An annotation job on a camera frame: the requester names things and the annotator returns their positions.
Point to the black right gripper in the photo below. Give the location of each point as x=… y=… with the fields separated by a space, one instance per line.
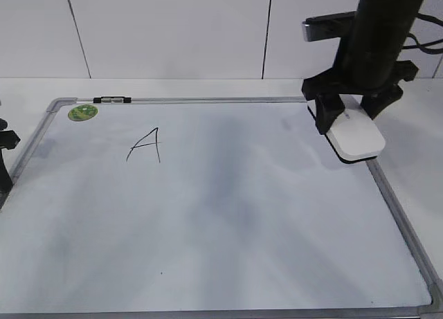
x=357 y=69

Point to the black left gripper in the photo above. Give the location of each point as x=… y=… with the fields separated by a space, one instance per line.
x=9 y=140

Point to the white rectangular board eraser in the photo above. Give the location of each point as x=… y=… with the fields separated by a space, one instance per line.
x=354 y=136

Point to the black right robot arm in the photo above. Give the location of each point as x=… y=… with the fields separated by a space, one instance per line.
x=378 y=22

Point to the round green sticker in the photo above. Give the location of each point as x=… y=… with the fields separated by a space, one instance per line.
x=82 y=112

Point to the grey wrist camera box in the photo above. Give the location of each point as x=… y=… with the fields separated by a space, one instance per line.
x=327 y=26

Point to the white board with grey frame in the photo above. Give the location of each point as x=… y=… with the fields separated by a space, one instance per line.
x=204 y=208

